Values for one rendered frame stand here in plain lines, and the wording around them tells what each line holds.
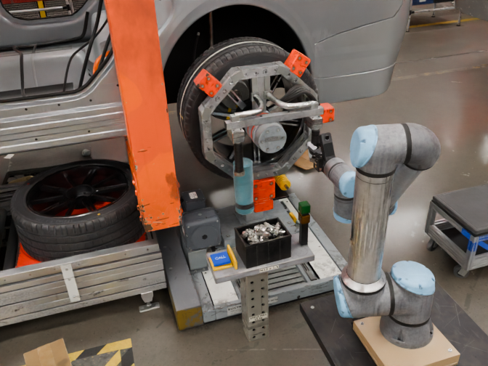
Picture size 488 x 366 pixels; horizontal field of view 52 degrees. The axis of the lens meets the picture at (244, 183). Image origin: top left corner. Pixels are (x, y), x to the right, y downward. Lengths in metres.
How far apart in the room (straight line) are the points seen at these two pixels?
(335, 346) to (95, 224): 1.17
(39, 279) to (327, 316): 1.25
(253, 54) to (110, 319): 1.43
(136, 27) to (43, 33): 2.36
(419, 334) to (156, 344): 1.16
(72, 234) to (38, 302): 0.34
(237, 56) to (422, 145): 1.03
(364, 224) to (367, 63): 1.40
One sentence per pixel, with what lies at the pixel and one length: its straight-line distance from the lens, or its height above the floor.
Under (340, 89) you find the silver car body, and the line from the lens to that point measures 2.78.
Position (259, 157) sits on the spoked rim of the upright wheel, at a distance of 2.44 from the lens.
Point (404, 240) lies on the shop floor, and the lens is 3.02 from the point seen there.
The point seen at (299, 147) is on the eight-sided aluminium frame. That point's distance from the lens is 2.37.
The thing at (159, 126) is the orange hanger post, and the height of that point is 1.00.
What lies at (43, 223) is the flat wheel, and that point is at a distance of 2.44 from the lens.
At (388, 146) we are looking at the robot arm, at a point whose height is 1.16.
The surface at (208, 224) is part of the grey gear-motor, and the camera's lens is 2.42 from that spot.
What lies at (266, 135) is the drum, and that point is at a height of 0.88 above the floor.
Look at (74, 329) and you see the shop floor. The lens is 2.60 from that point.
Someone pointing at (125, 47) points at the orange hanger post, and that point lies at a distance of 1.85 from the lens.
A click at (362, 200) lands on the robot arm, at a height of 0.97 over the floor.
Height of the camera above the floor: 1.78
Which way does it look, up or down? 31 degrees down
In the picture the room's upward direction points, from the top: 3 degrees counter-clockwise
